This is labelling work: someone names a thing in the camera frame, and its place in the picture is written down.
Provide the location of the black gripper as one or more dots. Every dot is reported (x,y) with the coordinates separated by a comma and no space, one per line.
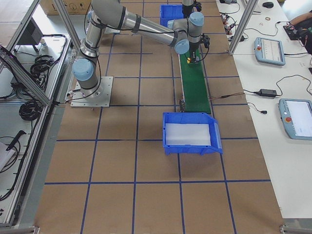
(193,49)

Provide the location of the blue bin left side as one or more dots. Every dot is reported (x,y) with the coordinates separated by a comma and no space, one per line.
(169,12)

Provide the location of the blue bin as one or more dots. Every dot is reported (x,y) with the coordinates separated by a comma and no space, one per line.
(193,118)
(169,12)

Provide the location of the green conveyor belt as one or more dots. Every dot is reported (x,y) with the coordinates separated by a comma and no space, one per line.
(195,98)

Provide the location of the teach pendant far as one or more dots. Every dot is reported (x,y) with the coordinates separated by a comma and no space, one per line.
(269,51)

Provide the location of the teach pendant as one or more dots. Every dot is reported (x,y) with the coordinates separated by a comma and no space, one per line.
(269,51)
(296,116)

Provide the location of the black power adapter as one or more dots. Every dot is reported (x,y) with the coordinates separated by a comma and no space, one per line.
(267,93)

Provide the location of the blue bin right side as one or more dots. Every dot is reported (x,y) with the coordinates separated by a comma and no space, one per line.
(193,118)

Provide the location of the black computer mouse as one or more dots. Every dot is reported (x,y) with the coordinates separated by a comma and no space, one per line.
(268,4)

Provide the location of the white foam liner right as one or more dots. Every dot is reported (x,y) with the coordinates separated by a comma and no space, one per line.
(187,134)

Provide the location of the teach pendant near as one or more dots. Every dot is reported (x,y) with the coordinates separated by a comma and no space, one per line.
(296,116)

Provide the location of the cardboard box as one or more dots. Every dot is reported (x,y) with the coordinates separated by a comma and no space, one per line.
(73,7)

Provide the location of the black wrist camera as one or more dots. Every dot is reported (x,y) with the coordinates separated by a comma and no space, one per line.
(206,41)

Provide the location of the aluminium frame post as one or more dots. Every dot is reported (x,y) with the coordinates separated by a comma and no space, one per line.
(242,25)

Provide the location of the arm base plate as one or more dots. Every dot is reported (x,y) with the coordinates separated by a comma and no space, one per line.
(99,96)

